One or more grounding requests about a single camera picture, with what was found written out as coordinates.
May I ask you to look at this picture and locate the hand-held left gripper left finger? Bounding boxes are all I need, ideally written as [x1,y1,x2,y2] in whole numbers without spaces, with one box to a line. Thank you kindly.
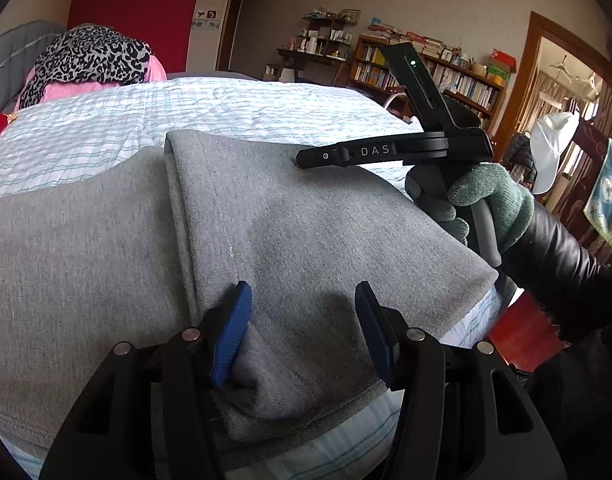
[38,281,253,480]

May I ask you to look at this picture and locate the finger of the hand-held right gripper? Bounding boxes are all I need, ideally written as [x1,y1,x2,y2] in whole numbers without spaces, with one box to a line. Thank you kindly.
[296,141,401,171]

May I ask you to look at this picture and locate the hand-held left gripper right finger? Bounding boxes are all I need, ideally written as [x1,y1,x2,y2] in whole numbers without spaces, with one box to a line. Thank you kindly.
[354,281,569,480]

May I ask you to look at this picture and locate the grey pants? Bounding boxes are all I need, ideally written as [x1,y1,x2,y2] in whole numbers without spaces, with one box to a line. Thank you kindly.
[0,130,499,453]

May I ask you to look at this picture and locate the person's right forearm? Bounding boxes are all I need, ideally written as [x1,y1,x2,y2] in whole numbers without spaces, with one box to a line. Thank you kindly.
[500,202,612,347]

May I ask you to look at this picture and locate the person's right hand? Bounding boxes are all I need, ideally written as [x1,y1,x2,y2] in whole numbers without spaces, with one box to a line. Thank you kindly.
[405,162,536,256]

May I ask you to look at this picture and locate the wooden bookshelf with books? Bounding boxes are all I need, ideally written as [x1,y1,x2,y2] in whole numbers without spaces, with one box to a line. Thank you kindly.
[348,35,507,132]

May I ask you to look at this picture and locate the stacks of books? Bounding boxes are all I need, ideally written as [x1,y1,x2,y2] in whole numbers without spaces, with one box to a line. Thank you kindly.
[367,16,445,59]

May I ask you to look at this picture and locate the red cardboard box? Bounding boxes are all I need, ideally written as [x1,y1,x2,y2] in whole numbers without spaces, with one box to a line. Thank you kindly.
[490,48,517,74]

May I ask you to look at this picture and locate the dark wooden desk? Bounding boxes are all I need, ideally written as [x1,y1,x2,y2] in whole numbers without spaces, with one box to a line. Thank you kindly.
[276,47,353,86]

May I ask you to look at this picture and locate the dark hanging jacket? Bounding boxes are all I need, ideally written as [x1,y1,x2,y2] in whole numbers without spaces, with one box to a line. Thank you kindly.
[500,131,539,187]

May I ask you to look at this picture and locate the small wooden desk shelf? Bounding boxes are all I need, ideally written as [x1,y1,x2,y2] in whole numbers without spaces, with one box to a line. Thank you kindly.
[300,9,363,59]

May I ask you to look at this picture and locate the white cap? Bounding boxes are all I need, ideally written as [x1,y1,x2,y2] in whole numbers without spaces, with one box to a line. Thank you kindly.
[529,111,581,196]

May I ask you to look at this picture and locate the dark wooden door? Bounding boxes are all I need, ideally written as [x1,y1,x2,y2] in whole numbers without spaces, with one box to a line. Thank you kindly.
[230,0,263,73]

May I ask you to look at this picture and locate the dark wooden chair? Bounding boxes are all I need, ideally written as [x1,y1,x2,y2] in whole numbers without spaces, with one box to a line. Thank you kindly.
[550,120,612,263]

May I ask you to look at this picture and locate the patterned teal towel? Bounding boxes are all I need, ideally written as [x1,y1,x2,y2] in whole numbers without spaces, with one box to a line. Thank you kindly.
[583,139,612,252]

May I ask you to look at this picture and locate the pink pillow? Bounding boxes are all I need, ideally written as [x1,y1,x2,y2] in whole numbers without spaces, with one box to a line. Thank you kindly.
[13,54,168,112]

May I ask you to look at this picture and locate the person's black jacket torso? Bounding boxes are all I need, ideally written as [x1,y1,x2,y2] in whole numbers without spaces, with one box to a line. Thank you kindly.
[523,310,612,480]

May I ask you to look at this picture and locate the plaid bed sheet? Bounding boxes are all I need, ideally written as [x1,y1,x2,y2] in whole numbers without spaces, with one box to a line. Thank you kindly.
[0,76,507,480]

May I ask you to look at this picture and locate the leopard print cloth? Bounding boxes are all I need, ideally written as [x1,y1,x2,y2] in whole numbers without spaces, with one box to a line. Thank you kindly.
[18,26,153,111]

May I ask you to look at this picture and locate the grey padded headboard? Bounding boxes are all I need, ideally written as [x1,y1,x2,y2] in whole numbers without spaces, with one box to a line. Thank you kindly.
[0,20,68,112]

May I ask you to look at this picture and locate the wooden door frame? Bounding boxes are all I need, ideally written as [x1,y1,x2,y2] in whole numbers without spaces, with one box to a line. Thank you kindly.
[490,10,612,162]

